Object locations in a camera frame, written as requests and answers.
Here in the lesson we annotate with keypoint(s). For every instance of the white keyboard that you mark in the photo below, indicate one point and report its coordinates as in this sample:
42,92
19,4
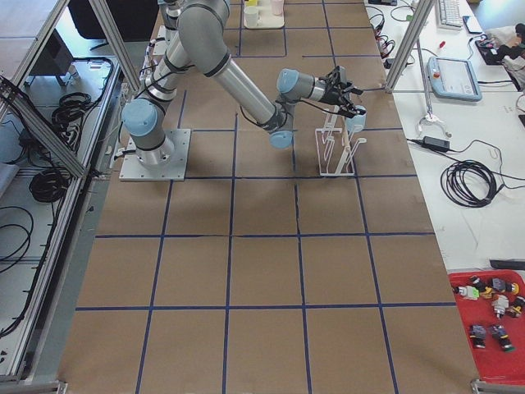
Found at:
448,14

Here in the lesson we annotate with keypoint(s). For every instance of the teach pendant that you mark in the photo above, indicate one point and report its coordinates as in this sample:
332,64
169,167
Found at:
453,78

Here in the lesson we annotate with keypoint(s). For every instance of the red parts tray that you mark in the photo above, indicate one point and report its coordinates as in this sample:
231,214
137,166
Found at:
491,306

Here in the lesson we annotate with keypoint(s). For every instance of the black power brick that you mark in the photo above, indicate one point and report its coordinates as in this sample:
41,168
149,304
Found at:
435,144

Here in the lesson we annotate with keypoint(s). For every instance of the aluminium frame post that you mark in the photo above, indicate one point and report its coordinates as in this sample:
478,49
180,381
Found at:
405,48

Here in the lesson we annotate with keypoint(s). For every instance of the light blue cup front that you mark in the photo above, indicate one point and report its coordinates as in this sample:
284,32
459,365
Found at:
357,122

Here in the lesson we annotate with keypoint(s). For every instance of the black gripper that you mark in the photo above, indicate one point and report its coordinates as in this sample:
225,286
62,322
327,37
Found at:
331,97

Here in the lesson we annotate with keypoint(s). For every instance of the seated person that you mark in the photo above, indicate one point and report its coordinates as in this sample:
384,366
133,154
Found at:
515,67

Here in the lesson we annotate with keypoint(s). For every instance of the pink ikea cup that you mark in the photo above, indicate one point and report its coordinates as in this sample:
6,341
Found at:
277,7

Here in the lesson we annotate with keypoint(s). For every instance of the white ikea cup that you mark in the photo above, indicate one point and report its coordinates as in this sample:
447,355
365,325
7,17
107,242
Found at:
251,17

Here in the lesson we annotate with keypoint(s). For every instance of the cream serving tray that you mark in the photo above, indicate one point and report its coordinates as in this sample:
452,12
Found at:
266,19

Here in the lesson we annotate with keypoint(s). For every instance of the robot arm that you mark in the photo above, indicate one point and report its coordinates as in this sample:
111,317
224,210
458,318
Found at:
170,11
196,40

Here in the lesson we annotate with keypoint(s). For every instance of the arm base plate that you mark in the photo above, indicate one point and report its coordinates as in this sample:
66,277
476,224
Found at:
168,162

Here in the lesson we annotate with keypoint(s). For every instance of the white wire cup rack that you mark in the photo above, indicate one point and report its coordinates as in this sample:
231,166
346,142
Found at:
336,147

